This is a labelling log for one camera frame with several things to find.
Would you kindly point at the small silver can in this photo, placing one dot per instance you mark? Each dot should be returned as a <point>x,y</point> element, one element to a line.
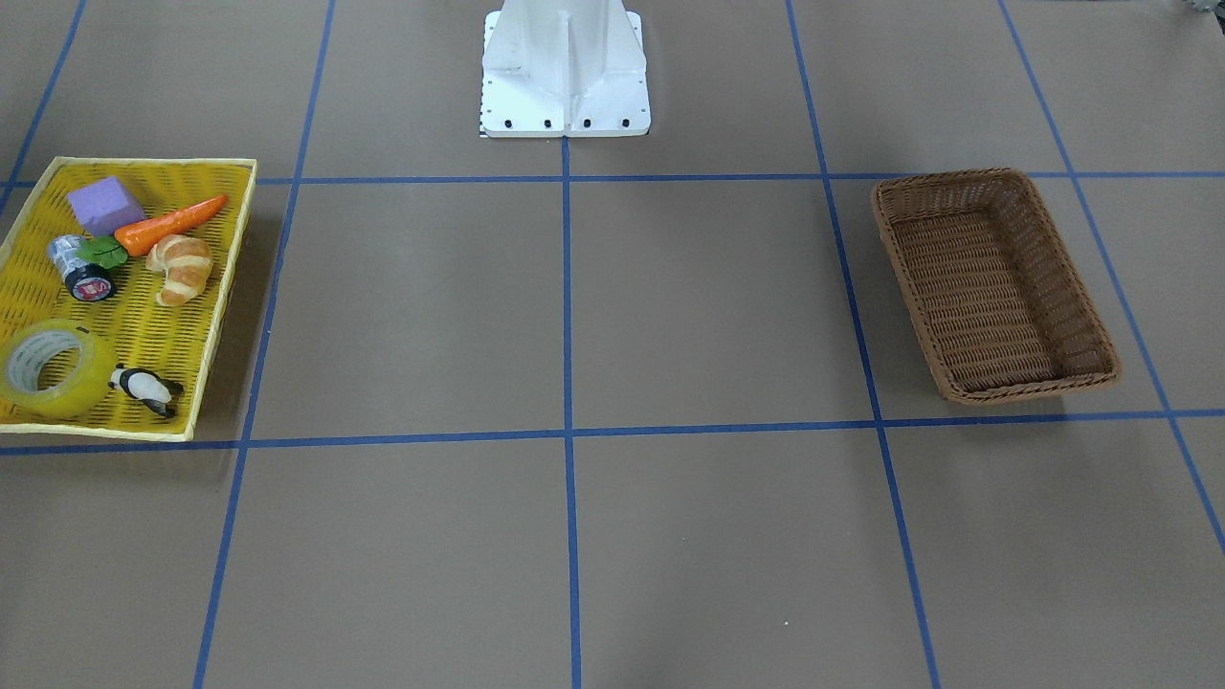
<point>85,280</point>

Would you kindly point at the brown wicker basket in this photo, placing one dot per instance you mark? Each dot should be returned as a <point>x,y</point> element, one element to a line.
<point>997,303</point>

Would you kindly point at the yellow packing tape roll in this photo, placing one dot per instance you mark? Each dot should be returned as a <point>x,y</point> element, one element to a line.
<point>28,351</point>

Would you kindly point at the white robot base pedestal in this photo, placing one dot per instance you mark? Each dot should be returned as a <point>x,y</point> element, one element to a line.
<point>564,69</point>

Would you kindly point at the toy croissant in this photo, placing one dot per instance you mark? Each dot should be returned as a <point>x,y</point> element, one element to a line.
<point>186,263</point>

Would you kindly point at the toy panda figure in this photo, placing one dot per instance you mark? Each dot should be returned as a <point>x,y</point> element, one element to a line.
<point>145,386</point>

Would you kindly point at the purple foam cube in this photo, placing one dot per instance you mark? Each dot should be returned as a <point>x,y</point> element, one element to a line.
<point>103,207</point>

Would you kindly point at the orange toy carrot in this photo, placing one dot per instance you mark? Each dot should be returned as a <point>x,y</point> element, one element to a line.
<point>139,238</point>

